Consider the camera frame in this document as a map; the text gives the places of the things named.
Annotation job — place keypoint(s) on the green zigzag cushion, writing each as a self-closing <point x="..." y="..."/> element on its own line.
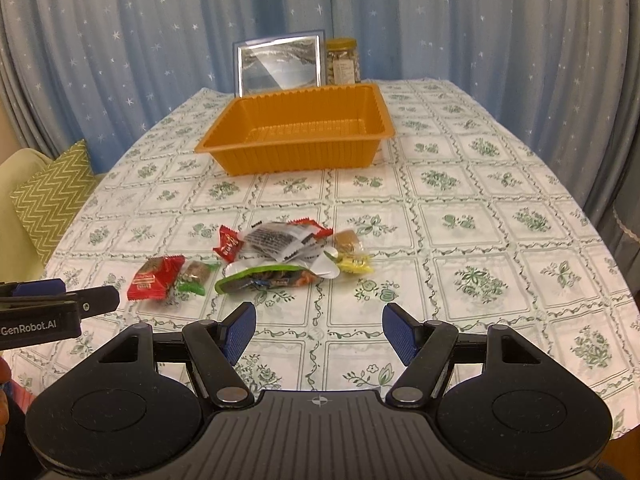
<point x="50" y="195"/>

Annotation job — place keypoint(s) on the yellow candy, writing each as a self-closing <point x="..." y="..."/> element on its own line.
<point x="355" y="263"/>

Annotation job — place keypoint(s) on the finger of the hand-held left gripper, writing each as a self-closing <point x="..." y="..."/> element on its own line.
<point x="97" y="300"/>
<point x="40" y="288"/>

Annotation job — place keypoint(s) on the silver framed mirror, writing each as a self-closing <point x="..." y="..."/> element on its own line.
<point x="280" y="60"/>

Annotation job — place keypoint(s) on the red snack packet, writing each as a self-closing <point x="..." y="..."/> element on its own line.
<point x="155" y="279"/>

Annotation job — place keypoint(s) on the orange plastic tray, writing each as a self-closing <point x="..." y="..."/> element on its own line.
<point x="300" y="160"/>

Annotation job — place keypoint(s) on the clear packet of black snack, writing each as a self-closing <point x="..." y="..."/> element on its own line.
<point x="275" y="240"/>

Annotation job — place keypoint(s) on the green brown candy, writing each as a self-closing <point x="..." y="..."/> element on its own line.
<point x="196" y="274"/>

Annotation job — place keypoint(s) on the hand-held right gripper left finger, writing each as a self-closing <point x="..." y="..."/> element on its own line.
<point x="242" y="332"/>

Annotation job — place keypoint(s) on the brown wrapped caramel candy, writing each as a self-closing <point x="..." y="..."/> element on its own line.
<point x="347" y="242"/>

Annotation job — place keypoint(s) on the small red candy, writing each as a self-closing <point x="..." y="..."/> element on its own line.
<point x="227" y="244"/>

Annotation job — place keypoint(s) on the green floral tablecloth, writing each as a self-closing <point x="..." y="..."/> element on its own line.
<point x="450" y="260"/>

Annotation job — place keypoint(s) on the light green sofa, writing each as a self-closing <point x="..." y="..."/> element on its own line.
<point x="10" y="210"/>

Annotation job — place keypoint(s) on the red gold-print candy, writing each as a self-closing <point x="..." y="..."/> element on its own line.
<point x="315" y="226"/>

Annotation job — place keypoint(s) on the green snack bag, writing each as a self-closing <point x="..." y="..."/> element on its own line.
<point x="265" y="279"/>

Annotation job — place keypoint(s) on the blue star-print curtain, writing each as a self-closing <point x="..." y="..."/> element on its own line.
<point x="150" y="35"/>

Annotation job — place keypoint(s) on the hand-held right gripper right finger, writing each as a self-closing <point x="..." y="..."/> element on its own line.
<point x="397" y="332"/>

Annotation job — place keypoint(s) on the glass jar with yellow lid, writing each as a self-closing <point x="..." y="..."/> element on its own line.
<point x="342" y="62"/>

